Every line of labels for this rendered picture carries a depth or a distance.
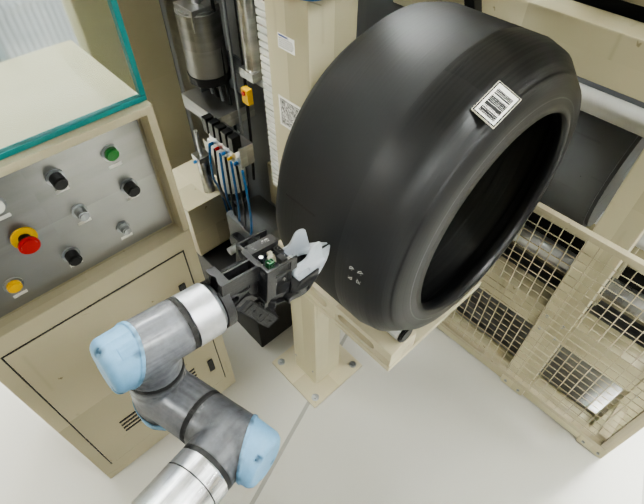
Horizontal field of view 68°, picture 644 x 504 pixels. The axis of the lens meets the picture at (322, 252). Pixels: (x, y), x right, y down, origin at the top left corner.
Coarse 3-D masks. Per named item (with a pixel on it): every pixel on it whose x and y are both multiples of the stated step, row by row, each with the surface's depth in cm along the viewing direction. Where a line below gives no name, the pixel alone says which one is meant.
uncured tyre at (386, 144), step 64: (384, 64) 70; (448, 64) 66; (512, 64) 66; (320, 128) 72; (384, 128) 67; (448, 128) 63; (512, 128) 67; (320, 192) 73; (384, 192) 66; (448, 192) 65; (512, 192) 111; (384, 256) 70; (448, 256) 116; (384, 320) 83
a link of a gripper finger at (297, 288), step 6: (318, 270) 71; (306, 276) 70; (312, 276) 71; (294, 282) 69; (300, 282) 69; (306, 282) 70; (312, 282) 70; (294, 288) 68; (300, 288) 68; (306, 288) 70; (288, 294) 68; (294, 294) 68; (300, 294) 69; (288, 300) 68
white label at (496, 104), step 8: (496, 88) 64; (504, 88) 64; (488, 96) 64; (496, 96) 64; (504, 96) 64; (512, 96) 64; (480, 104) 63; (488, 104) 63; (496, 104) 63; (504, 104) 63; (512, 104) 63; (480, 112) 63; (488, 112) 63; (496, 112) 63; (504, 112) 63; (488, 120) 63; (496, 120) 63
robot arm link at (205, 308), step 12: (192, 288) 61; (204, 288) 60; (180, 300) 59; (192, 300) 59; (204, 300) 59; (216, 300) 60; (192, 312) 58; (204, 312) 59; (216, 312) 59; (204, 324) 59; (216, 324) 60; (204, 336) 59; (216, 336) 61
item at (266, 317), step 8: (248, 304) 66; (256, 304) 67; (240, 312) 66; (248, 312) 67; (256, 312) 69; (264, 312) 70; (272, 312) 73; (256, 320) 70; (264, 320) 72; (272, 320) 73
